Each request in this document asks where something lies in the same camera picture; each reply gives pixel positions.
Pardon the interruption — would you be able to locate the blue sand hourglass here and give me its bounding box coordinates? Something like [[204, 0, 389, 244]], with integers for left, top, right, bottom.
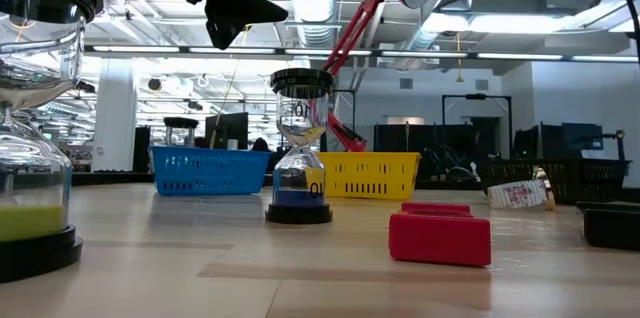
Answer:
[[264, 67, 335, 225]]

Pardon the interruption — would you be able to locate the small red rectangular device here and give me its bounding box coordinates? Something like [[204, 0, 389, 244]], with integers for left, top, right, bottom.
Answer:
[[388, 201, 493, 268]]

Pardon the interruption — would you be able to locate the green sand hourglass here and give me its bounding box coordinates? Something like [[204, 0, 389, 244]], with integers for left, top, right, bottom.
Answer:
[[0, 0, 105, 284]]

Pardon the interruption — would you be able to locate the small black rectangular device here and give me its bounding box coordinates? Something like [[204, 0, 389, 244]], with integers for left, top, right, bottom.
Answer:
[[574, 200, 640, 252]]

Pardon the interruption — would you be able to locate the red desk lamp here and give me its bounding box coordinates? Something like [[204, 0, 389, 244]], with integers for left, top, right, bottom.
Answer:
[[309, 0, 446, 153]]

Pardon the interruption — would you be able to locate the black computer monitor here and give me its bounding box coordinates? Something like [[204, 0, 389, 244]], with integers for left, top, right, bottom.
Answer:
[[204, 111, 250, 152]]

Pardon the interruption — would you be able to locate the white building column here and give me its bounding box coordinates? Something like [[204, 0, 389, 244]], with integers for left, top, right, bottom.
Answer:
[[91, 57, 139, 173]]

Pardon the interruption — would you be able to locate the blue plastic basket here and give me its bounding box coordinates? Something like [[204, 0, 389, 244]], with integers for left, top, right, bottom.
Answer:
[[148, 145, 273, 197]]

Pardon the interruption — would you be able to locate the tall black cabinet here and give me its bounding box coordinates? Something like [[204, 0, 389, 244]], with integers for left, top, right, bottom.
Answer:
[[132, 126, 151, 173]]

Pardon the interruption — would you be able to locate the black room partition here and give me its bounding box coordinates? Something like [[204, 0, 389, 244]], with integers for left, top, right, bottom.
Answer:
[[373, 123, 501, 182]]

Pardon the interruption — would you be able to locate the yellow plastic basket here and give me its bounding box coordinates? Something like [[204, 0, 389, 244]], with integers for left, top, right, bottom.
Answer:
[[315, 151, 423, 202]]

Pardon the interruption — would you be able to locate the blue screen monitor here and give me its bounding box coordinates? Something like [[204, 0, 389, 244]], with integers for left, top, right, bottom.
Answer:
[[562, 122, 605, 152]]

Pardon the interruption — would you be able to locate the black plastic basket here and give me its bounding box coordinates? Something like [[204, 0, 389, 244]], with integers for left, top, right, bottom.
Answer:
[[477, 158, 632, 206]]

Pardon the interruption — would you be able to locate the silver ribbed ventilation duct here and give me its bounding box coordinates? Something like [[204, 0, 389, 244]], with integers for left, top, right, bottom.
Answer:
[[287, 0, 342, 49]]

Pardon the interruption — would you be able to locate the black aluminium table frame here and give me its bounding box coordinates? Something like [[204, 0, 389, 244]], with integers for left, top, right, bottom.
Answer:
[[71, 171, 482, 192]]

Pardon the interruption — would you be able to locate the black metal stand frame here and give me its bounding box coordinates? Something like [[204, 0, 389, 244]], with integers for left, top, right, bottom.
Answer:
[[441, 93, 513, 159]]

